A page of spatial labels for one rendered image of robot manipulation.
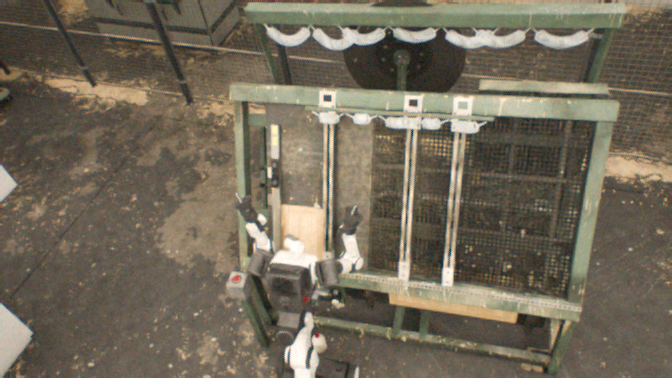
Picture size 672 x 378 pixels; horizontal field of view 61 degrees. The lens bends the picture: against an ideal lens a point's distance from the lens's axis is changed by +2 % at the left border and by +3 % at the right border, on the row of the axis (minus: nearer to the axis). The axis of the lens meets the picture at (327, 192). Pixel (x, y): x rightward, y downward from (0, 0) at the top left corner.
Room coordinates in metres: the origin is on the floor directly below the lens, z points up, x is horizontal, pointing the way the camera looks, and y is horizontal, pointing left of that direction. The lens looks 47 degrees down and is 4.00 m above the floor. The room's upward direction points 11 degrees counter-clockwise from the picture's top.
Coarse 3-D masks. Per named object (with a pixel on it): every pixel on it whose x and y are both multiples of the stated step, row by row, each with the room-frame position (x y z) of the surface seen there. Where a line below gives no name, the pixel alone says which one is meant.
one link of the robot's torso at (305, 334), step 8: (312, 320) 1.80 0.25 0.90; (304, 328) 1.78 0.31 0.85; (312, 328) 1.79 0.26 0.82; (304, 336) 1.74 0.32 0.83; (296, 344) 1.73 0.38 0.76; (304, 344) 1.71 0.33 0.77; (288, 352) 1.73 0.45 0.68; (296, 352) 1.71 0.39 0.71; (304, 352) 1.69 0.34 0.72; (288, 360) 1.69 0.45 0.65; (296, 360) 1.67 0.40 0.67; (304, 360) 1.66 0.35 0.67; (304, 368) 1.63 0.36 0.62
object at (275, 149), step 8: (280, 128) 2.75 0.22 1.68; (272, 136) 2.72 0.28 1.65; (280, 136) 2.73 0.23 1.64; (272, 144) 2.70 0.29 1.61; (280, 144) 2.70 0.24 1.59; (272, 152) 2.67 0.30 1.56; (280, 152) 2.68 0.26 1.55; (280, 160) 2.65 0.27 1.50; (280, 168) 2.62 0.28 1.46; (280, 176) 2.59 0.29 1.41; (280, 184) 2.57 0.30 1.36; (272, 192) 2.55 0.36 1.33; (280, 192) 2.54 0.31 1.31; (272, 200) 2.52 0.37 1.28; (280, 200) 2.52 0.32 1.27; (280, 208) 2.48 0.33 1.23; (280, 216) 2.45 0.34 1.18; (280, 224) 2.43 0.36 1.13; (280, 232) 2.40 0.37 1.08; (280, 240) 2.37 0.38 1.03; (280, 248) 2.34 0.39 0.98
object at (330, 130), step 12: (324, 120) 2.50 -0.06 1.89; (324, 132) 2.59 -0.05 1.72; (336, 132) 2.62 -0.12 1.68; (324, 144) 2.55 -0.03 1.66; (324, 156) 2.52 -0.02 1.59; (324, 168) 2.48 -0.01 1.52; (324, 180) 2.44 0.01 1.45; (324, 192) 2.40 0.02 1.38; (324, 204) 2.37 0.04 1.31; (324, 216) 2.33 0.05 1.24; (324, 228) 2.29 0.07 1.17; (324, 240) 2.25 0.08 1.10; (324, 252) 2.21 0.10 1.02
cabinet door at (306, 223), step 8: (288, 208) 2.47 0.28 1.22; (296, 208) 2.45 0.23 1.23; (304, 208) 2.44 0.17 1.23; (312, 208) 2.42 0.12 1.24; (320, 208) 2.40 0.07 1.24; (288, 216) 2.45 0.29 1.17; (296, 216) 2.43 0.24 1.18; (304, 216) 2.41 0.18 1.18; (312, 216) 2.39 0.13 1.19; (320, 216) 2.37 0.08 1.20; (288, 224) 2.42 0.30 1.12; (296, 224) 2.40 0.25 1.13; (304, 224) 2.38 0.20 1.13; (312, 224) 2.37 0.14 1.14; (320, 224) 2.35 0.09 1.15; (288, 232) 2.39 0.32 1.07; (296, 232) 2.37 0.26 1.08; (304, 232) 2.36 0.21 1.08; (312, 232) 2.34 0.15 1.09; (320, 232) 2.32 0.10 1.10; (304, 240) 2.33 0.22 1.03; (312, 240) 2.31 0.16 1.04; (320, 240) 2.29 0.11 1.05; (288, 248) 2.34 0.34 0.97; (304, 248) 2.30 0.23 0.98; (312, 248) 2.28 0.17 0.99; (320, 248) 2.26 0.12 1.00; (320, 256) 2.24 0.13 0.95
